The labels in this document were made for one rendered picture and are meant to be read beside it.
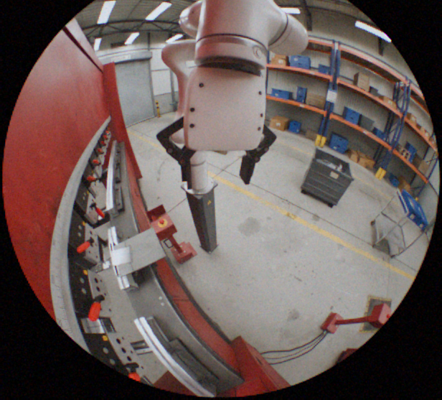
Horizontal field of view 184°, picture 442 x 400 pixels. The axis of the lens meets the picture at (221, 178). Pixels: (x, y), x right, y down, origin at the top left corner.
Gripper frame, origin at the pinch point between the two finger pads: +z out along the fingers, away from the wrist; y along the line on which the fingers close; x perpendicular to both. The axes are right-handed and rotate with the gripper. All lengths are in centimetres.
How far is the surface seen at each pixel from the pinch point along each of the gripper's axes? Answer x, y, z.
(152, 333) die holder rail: 27, 30, 54
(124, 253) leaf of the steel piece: -11, 41, 50
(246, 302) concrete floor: 19, -36, 144
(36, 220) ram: 5.8, 44.2, 4.2
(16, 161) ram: 1.2, 48.0, -9.0
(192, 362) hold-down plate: 44, 17, 61
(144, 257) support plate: -9, 29, 49
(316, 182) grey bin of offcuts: -88, -195, 85
